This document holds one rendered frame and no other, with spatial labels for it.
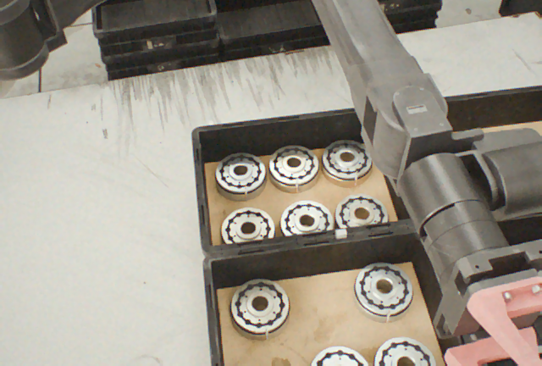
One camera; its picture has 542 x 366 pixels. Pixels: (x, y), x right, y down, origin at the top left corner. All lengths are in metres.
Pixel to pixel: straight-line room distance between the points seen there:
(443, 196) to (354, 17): 0.23
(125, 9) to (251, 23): 0.46
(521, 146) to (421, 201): 0.10
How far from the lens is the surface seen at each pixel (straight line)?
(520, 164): 0.53
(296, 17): 2.42
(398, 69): 0.57
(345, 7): 0.65
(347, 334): 1.14
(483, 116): 1.43
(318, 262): 1.15
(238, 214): 1.22
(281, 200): 1.27
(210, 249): 1.10
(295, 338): 1.13
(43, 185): 1.57
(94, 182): 1.53
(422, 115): 0.53
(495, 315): 0.42
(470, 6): 3.21
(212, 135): 1.28
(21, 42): 0.72
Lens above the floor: 1.87
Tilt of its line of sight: 51 degrees down
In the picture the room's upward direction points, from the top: 2 degrees counter-clockwise
